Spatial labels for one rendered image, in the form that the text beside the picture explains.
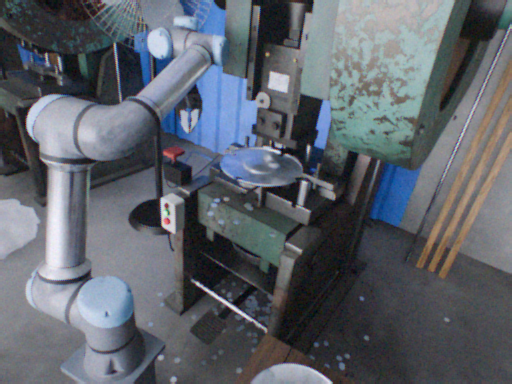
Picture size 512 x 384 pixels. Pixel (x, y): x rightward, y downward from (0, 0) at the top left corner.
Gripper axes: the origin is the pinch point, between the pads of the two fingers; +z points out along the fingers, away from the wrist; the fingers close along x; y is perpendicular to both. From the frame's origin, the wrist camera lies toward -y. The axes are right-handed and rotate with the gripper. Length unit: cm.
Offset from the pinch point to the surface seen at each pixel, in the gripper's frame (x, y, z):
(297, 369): -14, -67, 47
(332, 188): -43, -31, 12
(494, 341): -125, -69, 87
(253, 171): -16.8, -19.7, 7.9
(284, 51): -26.3, -12.9, -29.0
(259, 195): -18.8, -22.2, 16.4
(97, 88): 27, 136, 26
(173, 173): 5.5, 3.3, 18.5
